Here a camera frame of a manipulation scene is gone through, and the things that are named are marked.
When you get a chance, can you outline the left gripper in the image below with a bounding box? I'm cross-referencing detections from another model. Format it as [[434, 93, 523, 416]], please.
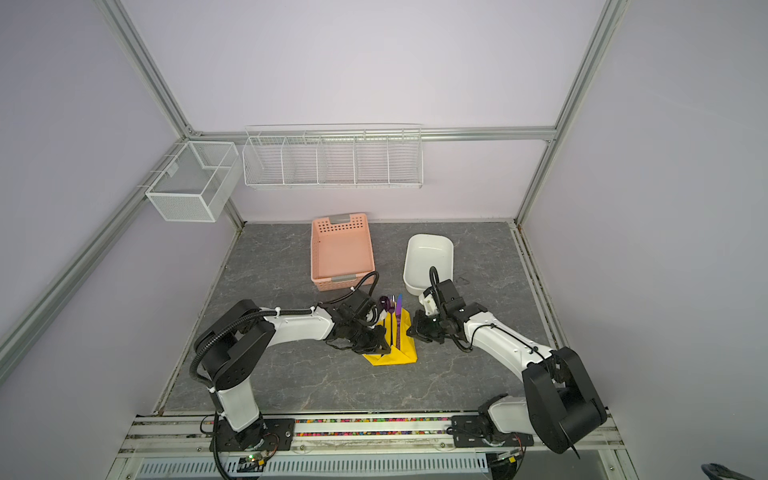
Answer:
[[347, 319, 392, 354]]

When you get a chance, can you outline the yellow paper napkin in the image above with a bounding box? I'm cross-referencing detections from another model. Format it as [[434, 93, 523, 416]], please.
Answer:
[[364, 309, 418, 366]]

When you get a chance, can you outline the iridescent purple knife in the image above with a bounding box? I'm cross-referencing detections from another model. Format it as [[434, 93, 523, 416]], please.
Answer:
[[395, 294, 403, 350]]

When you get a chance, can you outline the purple iridescent spoon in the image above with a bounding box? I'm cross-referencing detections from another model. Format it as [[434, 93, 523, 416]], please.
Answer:
[[378, 296, 394, 314]]

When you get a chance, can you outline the dark iridescent fork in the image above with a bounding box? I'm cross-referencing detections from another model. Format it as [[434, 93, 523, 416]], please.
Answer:
[[389, 295, 397, 347]]

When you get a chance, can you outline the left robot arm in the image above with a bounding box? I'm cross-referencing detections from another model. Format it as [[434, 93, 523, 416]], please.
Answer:
[[188, 271, 391, 452]]

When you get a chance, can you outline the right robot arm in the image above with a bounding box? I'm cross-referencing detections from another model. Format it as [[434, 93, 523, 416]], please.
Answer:
[[408, 266, 607, 454]]

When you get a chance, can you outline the white plastic tray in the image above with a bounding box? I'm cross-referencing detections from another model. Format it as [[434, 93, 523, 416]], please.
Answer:
[[403, 234, 454, 297]]

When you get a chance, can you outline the pink perforated plastic basket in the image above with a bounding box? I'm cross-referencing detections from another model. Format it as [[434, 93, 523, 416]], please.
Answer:
[[310, 213, 375, 291]]

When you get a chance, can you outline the green circuit board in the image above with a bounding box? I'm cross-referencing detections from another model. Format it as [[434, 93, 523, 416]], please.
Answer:
[[237, 456, 266, 473]]

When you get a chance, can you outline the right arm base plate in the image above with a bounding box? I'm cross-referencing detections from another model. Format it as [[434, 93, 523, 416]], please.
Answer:
[[446, 415, 534, 448]]

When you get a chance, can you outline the white slotted cable duct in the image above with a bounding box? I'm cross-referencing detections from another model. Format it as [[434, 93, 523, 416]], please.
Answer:
[[133, 453, 490, 479]]

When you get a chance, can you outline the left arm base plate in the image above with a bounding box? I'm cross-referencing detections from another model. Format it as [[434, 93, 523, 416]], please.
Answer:
[[212, 417, 296, 452]]

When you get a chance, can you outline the white wire wall rack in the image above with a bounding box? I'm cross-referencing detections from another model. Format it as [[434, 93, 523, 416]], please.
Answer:
[[242, 123, 424, 189]]

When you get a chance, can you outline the white mesh wall basket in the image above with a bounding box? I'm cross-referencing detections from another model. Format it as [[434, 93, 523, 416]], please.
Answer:
[[146, 141, 243, 223]]

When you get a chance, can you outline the aluminium mounting rail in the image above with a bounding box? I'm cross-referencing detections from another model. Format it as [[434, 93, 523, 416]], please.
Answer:
[[116, 409, 625, 460]]

